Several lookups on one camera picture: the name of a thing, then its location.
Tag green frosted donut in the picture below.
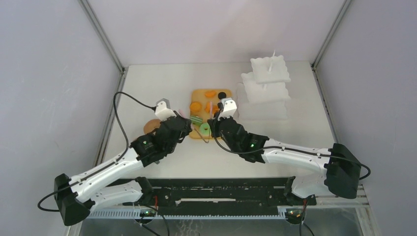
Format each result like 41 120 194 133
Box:
199 122 211 137

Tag pink handled metal tongs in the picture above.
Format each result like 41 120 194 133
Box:
179 101 212 144

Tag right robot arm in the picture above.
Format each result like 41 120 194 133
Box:
208 118 364 205

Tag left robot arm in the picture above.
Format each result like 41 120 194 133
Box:
54 116 192 226

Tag green layered cake slice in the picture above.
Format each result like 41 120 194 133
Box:
190 115 203 127

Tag orange round tart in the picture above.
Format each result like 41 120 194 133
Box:
189 101 203 113

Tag orange glazed donut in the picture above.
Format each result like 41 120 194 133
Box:
211 104 219 115

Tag white three tier stand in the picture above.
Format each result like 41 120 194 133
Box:
237 53 291 121

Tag small orange pastry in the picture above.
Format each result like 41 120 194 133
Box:
205 101 212 113

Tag black round cookie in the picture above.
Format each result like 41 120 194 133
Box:
217 92 227 100

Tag yellow serving tray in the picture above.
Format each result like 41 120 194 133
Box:
190 88 233 139

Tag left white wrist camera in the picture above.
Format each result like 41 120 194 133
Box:
154 98 177 121

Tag right black camera cable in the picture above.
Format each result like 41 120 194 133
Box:
211 109 372 181

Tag black camera cable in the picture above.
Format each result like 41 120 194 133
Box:
36 91 157 213
211 109 372 181

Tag left black camera cable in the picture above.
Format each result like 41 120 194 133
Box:
36 91 157 213

